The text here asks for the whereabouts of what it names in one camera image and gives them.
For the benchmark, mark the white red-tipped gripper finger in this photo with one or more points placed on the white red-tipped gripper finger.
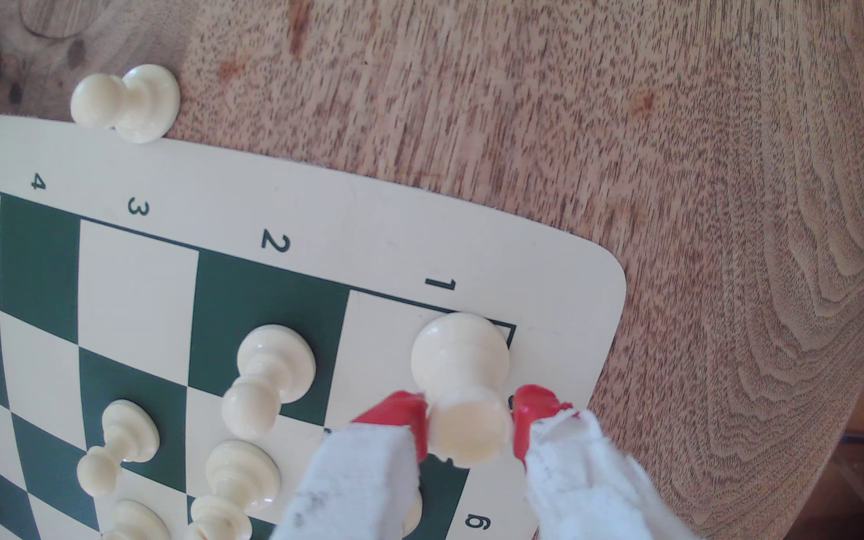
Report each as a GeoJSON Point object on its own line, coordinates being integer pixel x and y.
{"type": "Point", "coordinates": [582, 487]}
{"type": "Point", "coordinates": [357, 487]}

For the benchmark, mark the white chess pawn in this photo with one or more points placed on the white chess pawn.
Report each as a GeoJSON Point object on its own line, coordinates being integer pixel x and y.
{"type": "Point", "coordinates": [143, 101]}
{"type": "Point", "coordinates": [274, 364]}
{"type": "Point", "coordinates": [128, 431]}
{"type": "Point", "coordinates": [462, 360]}

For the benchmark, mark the white chess piece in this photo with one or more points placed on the white chess piece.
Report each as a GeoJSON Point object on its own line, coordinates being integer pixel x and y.
{"type": "Point", "coordinates": [136, 523]}
{"type": "Point", "coordinates": [241, 472]}

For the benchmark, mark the green and cream chess mat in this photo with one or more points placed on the green and cream chess mat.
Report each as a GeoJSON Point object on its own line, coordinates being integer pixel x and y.
{"type": "Point", "coordinates": [267, 292]}

